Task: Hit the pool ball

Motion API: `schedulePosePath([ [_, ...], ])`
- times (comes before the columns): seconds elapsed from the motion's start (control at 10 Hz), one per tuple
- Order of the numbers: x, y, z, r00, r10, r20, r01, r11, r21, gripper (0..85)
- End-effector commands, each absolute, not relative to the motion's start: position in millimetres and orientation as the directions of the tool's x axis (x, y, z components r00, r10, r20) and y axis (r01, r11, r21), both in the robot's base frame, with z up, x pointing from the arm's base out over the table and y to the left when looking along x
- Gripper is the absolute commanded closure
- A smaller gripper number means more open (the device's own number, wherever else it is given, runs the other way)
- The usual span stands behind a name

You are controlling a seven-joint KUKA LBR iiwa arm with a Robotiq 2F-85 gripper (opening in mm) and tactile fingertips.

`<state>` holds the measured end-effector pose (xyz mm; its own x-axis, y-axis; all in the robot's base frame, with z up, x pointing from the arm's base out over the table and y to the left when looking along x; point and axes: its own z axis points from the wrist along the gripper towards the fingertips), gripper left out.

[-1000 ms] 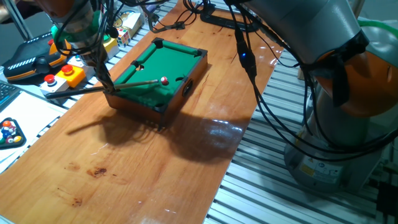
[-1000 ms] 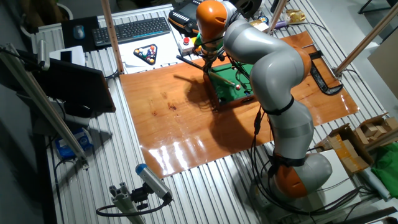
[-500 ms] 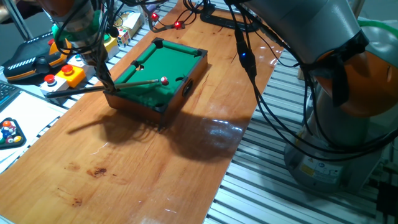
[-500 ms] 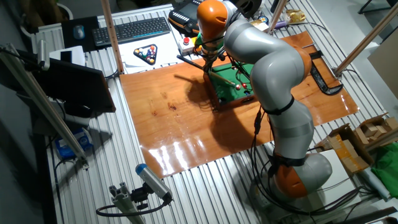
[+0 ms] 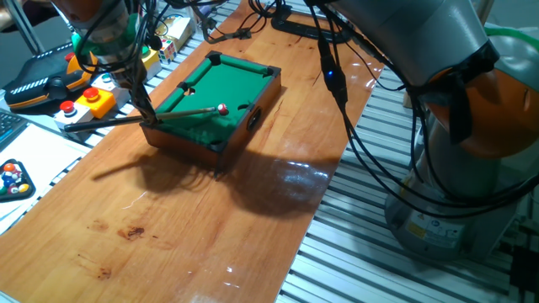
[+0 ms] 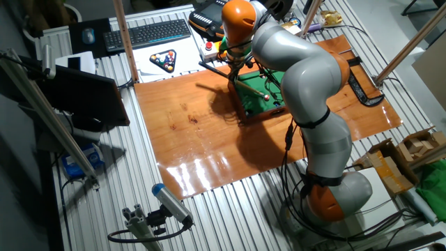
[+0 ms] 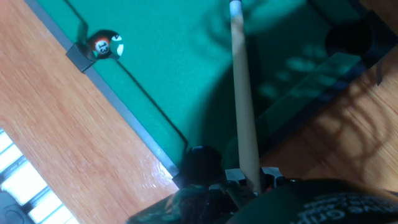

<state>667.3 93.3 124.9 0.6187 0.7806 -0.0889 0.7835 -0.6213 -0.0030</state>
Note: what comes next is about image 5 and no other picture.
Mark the glossy orange wooden board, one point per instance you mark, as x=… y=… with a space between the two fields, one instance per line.
x=168 y=231

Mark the blue pool ball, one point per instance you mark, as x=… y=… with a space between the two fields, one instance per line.
x=7 y=181

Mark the black C-clamp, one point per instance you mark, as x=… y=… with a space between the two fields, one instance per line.
x=303 y=31

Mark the mini green felt pool table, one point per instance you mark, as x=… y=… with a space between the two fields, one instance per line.
x=227 y=84

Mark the yellow box green button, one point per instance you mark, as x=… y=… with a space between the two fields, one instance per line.
x=151 y=63

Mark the white box green button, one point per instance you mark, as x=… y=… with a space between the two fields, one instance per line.
x=103 y=84

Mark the yellow box red button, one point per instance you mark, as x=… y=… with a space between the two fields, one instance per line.
x=100 y=106

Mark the black computer keyboard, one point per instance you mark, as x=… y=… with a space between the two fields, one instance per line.
x=10 y=126

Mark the Rubik's cube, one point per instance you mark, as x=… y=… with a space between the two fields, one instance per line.
x=167 y=50

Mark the yellow pool ball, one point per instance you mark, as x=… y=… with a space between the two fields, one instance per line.
x=24 y=187

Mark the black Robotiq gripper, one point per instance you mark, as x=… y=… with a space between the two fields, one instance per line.
x=126 y=80

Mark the white paper sheet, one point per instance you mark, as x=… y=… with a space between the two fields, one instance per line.
x=42 y=155

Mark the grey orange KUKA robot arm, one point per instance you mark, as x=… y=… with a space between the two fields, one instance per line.
x=421 y=33

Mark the wooden pool cue black butt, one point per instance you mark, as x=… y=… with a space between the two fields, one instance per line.
x=105 y=122

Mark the orange pool ball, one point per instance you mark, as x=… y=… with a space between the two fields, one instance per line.
x=9 y=167

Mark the yellow white carton box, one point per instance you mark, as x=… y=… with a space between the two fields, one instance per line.
x=177 y=29

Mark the white box red button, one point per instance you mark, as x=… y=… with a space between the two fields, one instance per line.
x=76 y=115

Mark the black orange teach pendant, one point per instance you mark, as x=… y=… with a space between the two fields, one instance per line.
x=42 y=80

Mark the grey metal strut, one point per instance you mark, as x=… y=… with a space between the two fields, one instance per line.
x=25 y=27

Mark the red white striped pool ball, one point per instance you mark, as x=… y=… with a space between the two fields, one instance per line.
x=222 y=109

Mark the racked billiard balls triangle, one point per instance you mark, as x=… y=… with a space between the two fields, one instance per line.
x=17 y=163

